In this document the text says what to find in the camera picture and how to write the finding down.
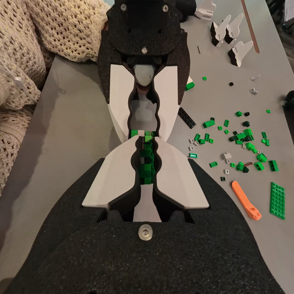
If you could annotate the green lego mosaic assembly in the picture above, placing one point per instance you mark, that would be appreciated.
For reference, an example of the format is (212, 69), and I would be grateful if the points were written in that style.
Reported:
(147, 170)

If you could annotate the black and white gadget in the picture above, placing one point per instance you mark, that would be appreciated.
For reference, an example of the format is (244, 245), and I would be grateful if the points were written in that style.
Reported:
(288, 100)

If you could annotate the orange brick separator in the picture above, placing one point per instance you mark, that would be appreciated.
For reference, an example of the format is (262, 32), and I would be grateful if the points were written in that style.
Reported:
(243, 199)

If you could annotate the light grey lego brick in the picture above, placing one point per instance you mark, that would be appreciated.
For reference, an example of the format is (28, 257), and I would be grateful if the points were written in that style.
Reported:
(226, 156)

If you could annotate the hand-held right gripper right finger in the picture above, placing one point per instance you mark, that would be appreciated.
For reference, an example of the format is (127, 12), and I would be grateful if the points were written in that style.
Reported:
(181, 181)

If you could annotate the black long lego plate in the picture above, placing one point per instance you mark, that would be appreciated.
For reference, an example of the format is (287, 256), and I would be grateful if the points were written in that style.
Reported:
(187, 118)

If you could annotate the lego pieces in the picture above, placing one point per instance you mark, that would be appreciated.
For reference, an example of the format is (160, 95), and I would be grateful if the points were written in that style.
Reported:
(207, 124)

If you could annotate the green studded lego base plate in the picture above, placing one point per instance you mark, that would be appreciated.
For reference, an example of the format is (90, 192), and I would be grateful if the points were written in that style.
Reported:
(278, 199)

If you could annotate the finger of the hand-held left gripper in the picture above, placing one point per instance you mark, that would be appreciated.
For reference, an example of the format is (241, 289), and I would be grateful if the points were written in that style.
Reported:
(168, 101)
(119, 98)

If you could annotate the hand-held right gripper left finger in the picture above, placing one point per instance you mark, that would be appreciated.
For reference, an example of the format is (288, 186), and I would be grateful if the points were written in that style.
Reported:
(114, 179)

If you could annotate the light grey lego clip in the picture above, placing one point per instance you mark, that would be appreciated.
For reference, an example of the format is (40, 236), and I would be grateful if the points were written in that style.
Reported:
(253, 91)

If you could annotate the person's left forearm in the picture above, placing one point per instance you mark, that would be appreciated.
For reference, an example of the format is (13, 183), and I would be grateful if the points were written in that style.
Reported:
(75, 27)

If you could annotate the green lego brick white top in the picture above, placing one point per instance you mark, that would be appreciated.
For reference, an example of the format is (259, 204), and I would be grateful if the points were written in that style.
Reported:
(190, 86)

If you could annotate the cream knitted sweater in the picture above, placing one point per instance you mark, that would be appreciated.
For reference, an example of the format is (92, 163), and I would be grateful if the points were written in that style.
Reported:
(13, 91)

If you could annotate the dark slate lego piece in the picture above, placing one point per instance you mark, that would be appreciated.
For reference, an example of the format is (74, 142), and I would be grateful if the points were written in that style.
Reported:
(245, 124)

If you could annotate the thin brown wooden stick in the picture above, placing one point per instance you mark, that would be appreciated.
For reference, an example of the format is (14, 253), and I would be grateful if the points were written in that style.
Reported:
(250, 25)

